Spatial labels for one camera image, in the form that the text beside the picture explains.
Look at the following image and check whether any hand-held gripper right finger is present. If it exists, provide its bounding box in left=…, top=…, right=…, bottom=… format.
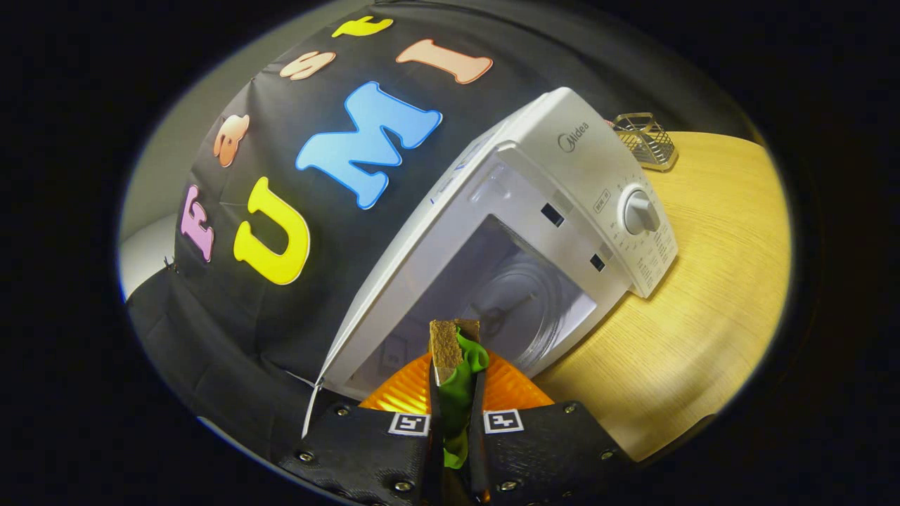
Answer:
left=468, top=349, right=634, bottom=505

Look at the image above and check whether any sandwich with green lettuce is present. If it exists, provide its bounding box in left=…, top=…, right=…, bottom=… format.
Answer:
left=429, top=318, right=489, bottom=470

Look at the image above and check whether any black backdrop cloth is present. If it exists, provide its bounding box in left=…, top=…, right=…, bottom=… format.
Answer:
left=127, top=0, right=760, bottom=458

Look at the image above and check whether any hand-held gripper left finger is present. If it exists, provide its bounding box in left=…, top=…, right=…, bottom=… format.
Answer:
left=278, top=351, right=445, bottom=505

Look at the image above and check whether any wire mesh holder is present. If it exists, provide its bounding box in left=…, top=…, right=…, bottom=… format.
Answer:
left=610, top=112, right=679, bottom=173

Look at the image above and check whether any white microwave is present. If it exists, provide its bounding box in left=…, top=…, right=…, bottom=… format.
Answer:
left=302, top=86, right=679, bottom=440

